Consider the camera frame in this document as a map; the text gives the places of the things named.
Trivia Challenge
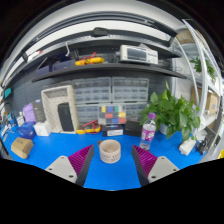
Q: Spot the grey drawer organiser cabinet left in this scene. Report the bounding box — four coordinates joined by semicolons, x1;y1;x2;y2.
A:
72;77;111;124

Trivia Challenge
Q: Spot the blue fabric pouch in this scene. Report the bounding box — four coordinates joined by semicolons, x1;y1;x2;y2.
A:
18;122;36;139

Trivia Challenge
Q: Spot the purple bag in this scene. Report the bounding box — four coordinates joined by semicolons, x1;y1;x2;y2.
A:
23;103;36;122

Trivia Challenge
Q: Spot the dark grey upright box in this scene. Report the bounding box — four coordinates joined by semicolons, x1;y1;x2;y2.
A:
32;99;46;123

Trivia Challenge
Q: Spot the clear box with coloured parts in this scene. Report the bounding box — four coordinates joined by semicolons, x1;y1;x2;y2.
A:
98;105;126;125

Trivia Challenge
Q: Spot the white power adapter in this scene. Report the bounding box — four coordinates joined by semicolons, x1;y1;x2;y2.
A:
179;139;196;156

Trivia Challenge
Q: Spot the black shelf board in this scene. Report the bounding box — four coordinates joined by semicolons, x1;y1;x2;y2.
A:
32;63;186;82

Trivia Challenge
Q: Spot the beige ceramic mug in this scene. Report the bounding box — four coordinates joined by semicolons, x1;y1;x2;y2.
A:
97;139;121;164

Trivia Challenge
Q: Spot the black flat case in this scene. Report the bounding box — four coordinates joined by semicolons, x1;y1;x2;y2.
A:
124;121;142;137

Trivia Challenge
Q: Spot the white metal shelving rack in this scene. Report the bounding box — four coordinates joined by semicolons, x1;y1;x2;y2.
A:
175;19;222;162

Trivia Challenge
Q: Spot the grey drawer organiser cabinet right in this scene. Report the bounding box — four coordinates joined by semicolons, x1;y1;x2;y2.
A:
112;77;149;121

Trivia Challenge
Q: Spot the green potted plant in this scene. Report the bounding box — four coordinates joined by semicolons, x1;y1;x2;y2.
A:
140;86;200;142

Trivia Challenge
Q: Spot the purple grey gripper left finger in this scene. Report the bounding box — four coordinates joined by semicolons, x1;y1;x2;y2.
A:
46;145;94;186

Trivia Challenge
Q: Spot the yellow multimeter with red leads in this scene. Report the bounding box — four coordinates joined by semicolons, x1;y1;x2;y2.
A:
77;120;101;134

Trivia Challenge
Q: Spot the white oscilloscope on shelf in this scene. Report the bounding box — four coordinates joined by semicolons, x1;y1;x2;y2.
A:
120;45;158;64

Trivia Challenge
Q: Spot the yellow tool on shelf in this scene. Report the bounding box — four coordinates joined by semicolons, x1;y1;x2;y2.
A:
75;53;104;66

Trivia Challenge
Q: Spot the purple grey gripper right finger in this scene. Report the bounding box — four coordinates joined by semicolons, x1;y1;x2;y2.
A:
132;145;179;186

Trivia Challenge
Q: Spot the cardboard box on rack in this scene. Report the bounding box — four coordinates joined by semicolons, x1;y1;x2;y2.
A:
176;30;206;44

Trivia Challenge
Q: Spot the plastic bottle with purple label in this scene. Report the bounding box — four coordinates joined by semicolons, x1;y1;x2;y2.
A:
139;112;156;150

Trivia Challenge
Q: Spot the black rectangular speaker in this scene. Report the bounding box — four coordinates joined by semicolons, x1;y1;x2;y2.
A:
58;103;74;131

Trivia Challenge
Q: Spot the small plant on rack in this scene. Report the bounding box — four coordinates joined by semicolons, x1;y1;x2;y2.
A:
189;56;217;81

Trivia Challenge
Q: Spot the white pegboard tray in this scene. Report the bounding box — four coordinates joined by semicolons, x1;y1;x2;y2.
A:
41;85;78;134

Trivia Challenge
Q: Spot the small white box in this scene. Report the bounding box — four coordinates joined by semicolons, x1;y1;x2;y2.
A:
34;121;51;136

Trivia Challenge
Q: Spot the black box with white label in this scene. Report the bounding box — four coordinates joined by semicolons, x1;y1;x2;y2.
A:
102;124;123;137

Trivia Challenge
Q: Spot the grey drawer organiser cabinet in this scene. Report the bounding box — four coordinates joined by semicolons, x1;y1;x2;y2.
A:
72;77;111;124
112;77;149;121

